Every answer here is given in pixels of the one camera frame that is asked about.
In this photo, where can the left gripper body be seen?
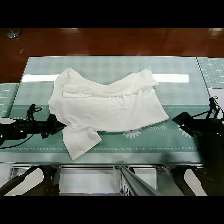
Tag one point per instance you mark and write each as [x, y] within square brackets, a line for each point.
[52, 126]

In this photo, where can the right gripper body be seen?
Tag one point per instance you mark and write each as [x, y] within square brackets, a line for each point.
[186, 121]

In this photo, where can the white T-shirt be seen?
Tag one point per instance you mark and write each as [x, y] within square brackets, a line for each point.
[110, 106]

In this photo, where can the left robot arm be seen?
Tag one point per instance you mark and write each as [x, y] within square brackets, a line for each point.
[20, 128]

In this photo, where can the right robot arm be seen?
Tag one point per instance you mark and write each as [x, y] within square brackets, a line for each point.
[210, 140]

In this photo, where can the silver frame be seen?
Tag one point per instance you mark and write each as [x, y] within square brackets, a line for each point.
[136, 183]

